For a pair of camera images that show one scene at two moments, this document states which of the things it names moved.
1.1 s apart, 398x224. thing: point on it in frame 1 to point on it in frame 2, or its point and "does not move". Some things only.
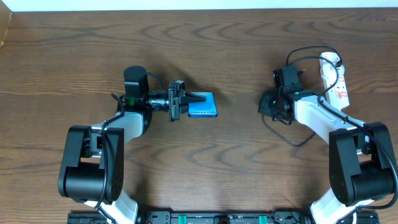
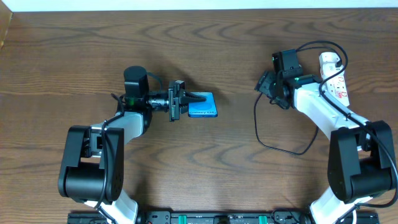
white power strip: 338,96 does not move
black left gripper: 173,101 does not move
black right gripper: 267,106 to 265,83
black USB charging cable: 339,63 to 256,98
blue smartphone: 206,109 does not move
